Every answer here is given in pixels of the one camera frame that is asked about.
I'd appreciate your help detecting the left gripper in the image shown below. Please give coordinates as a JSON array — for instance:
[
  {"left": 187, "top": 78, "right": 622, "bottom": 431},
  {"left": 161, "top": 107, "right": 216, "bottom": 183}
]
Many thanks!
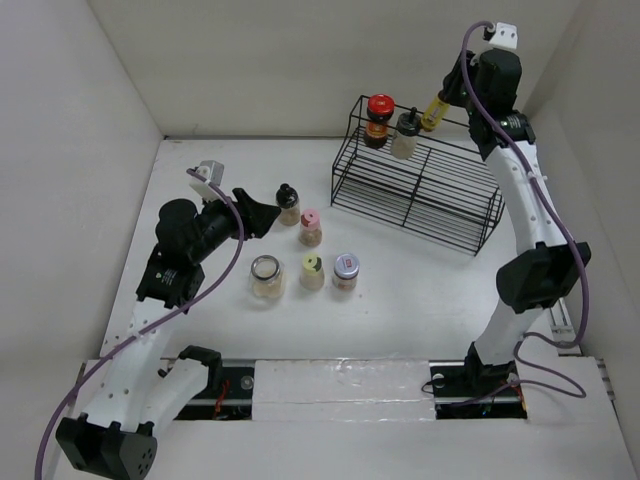
[{"left": 189, "top": 187, "right": 279, "bottom": 263}]

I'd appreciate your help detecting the yellow oil bottle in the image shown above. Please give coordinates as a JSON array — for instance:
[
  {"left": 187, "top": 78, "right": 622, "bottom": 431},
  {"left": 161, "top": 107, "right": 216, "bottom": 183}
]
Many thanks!
[{"left": 421, "top": 91, "right": 450, "bottom": 132}]

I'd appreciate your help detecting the black cap seasoning jar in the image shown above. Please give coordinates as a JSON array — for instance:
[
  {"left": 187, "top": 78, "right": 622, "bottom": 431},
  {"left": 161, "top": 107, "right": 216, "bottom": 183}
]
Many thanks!
[{"left": 391, "top": 107, "right": 421, "bottom": 160}]

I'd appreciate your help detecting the red cap sauce bottle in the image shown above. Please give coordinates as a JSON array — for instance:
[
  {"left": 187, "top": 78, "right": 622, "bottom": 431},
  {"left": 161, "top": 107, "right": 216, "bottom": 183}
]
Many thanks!
[{"left": 363, "top": 94, "right": 395, "bottom": 149}]

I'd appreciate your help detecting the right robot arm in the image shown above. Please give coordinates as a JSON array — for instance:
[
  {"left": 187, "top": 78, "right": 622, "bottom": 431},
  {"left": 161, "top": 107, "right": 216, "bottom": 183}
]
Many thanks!
[{"left": 430, "top": 48, "right": 591, "bottom": 404}]

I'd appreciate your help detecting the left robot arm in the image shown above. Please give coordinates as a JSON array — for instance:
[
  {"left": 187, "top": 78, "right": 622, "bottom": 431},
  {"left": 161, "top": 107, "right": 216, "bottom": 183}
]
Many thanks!
[{"left": 55, "top": 188, "right": 281, "bottom": 479}]

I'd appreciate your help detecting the black pump cap spice jar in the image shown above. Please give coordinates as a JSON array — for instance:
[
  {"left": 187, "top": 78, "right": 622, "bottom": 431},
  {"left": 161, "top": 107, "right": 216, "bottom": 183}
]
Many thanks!
[{"left": 276, "top": 183, "right": 300, "bottom": 226}]

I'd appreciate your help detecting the pink cap spice bottle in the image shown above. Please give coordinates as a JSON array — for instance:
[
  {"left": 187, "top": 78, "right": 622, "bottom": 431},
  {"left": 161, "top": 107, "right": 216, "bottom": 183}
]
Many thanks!
[{"left": 299, "top": 209, "right": 322, "bottom": 247}]

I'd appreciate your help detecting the open wide glass jar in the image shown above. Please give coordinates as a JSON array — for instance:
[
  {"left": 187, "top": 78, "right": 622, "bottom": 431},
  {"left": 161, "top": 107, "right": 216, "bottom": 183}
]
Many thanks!
[{"left": 250, "top": 255, "right": 286, "bottom": 299}]

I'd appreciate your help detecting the yellow cap spice bottle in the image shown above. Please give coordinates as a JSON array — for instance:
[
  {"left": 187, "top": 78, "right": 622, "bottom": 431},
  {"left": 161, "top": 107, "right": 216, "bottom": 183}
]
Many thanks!
[{"left": 299, "top": 253, "right": 325, "bottom": 291}]

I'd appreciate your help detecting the silver lid spice jar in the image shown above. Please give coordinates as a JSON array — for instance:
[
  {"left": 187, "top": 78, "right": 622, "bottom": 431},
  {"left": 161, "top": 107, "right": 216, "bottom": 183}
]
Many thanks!
[{"left": 332, "top": 253, "right": 360, "bottom": 291}]

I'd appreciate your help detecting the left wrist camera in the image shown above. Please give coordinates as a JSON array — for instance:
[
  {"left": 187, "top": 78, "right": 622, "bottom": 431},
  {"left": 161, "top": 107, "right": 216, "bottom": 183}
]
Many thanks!
[{"left": 189, "top": 160, "right": 224, "bottom": 202}]

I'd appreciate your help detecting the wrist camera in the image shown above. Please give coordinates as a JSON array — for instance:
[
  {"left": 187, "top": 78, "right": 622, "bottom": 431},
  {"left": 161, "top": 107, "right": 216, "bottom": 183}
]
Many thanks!
[
  {"left": 484, "top": 22, "right": 518, "bottom": 51},
  {"left": 189, "top": 160, "right": 224, "bottom": 202}
]

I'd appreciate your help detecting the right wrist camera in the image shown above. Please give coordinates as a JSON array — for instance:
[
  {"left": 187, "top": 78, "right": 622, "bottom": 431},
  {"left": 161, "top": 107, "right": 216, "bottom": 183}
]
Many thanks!
[{"left": 484, "top": 22, "right": 518, "bottom": 51}]

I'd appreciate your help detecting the black wire rack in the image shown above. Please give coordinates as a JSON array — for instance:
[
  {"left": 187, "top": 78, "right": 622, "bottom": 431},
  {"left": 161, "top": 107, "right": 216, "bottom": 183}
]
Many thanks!
[{"left": 330, "top": 95, "right": 506, "bottom": 255}]

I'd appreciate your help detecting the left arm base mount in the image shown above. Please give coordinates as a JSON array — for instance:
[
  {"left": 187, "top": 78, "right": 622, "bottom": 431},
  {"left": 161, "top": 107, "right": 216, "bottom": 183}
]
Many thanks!
[{"left": 175, "top": 363, "right": 255, "bottom": 421}]

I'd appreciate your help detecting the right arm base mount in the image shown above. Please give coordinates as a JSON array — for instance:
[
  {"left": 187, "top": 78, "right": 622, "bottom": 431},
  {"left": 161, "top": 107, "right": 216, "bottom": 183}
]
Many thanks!
[{"left": 421, "top": 361, "right": 527, "bottom": 420}]

